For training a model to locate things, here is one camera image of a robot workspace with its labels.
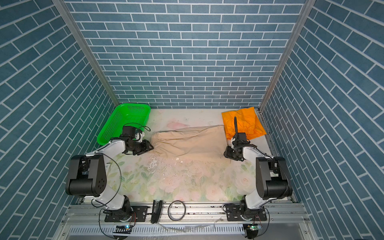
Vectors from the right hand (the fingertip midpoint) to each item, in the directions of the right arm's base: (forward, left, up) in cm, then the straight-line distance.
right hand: (226, 152), depth 95 cm
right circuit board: (-39, -12, -4) cm, 41 cm away
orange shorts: (+25, -16, +3) cm, 30 cm away
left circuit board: (-44, +51, -4) cm, 68 cm away
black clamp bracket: (-35, +36, +1) cm, 50 cm away
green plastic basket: (+26, +69, +2) cm, 73 cm away
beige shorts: (+7, +15, -1) cm, 16 cm away
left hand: (-3, +48, +4) cm, 48 cm away
